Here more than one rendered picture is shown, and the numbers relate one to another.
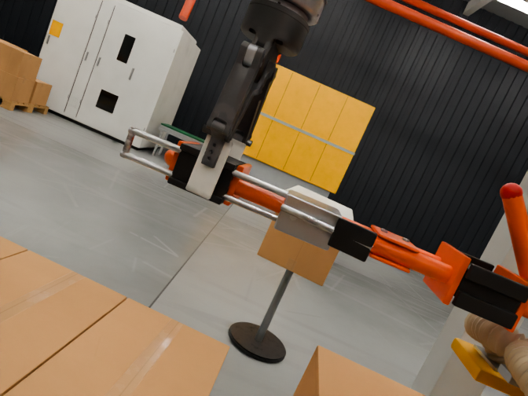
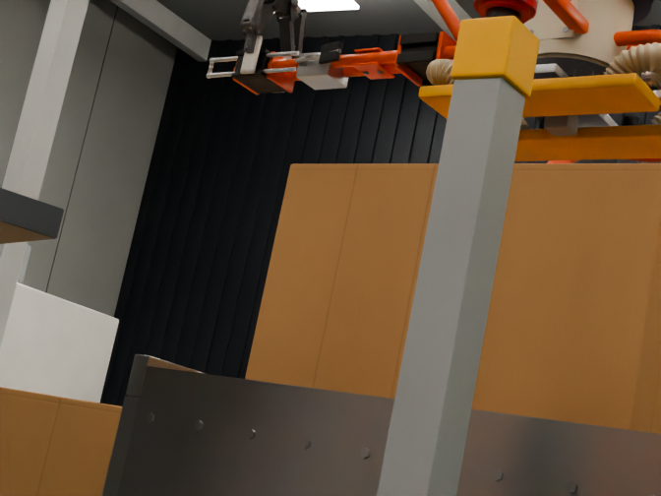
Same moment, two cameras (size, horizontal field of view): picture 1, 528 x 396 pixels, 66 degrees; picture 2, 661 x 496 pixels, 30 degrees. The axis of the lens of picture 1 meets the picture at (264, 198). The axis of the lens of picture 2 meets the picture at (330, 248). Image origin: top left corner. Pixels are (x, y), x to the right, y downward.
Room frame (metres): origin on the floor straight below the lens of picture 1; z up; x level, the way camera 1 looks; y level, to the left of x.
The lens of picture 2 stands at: (-1.18, -1.24, 0.45)
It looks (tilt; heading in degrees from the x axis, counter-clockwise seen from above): 12 degrees up; 33
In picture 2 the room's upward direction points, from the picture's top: 11 degrees clockwise
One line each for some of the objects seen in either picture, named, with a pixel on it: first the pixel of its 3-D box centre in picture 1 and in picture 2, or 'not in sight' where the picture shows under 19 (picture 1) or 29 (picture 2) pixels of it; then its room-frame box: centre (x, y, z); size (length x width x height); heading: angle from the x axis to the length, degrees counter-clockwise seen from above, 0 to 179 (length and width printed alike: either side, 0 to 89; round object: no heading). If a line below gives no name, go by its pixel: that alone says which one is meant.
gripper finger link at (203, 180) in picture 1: (209, 166); (251, 54); (0.46, 0.07, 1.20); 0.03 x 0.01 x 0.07; 86
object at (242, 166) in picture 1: (210, 171); (265, 73); (0.51, 0.07, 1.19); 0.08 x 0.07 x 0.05; 87
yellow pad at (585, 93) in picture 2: not in sight; (536, 89); (0.38, -0.52, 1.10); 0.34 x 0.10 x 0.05; 87
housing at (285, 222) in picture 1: (307, 218); (323, 71); (0.50, -0.06, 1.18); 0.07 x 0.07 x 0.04; 87
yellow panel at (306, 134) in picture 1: (292, 145); not in sight; (8.16, -0.11, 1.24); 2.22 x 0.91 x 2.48; 91
